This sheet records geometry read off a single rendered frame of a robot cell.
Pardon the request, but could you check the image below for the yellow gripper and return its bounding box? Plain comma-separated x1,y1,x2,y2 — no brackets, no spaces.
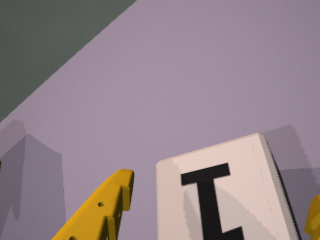
52,169,320,240

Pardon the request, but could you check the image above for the beige cube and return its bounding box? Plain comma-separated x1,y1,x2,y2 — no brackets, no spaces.
156,133,302,240

